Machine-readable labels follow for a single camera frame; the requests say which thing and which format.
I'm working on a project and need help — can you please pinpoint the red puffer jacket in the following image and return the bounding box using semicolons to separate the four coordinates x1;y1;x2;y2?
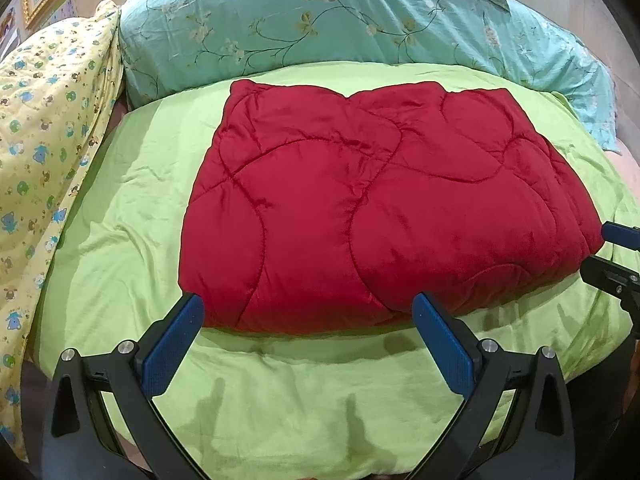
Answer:
178;79;603;335

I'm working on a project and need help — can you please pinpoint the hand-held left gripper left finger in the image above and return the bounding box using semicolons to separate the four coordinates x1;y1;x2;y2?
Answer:
41;292;207;480

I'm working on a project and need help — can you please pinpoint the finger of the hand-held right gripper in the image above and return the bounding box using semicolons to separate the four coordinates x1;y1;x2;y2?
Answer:
600;220;640;252
579;254;640;341

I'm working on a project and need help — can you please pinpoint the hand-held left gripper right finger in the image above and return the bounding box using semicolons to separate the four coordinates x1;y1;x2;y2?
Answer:
411;291;576;480

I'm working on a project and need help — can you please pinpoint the yellow animal print blanket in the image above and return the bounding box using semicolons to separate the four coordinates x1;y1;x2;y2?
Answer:
0;0;126;463

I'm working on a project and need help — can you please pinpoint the light green bed sheet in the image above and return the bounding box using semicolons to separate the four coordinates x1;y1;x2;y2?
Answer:
27;60;640;480

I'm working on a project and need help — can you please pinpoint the teal floral pillow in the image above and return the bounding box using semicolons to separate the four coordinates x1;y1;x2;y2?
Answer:
117;0;621;153

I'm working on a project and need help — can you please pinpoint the pink mattress cover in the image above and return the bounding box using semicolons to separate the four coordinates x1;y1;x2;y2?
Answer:
606;132;640;223

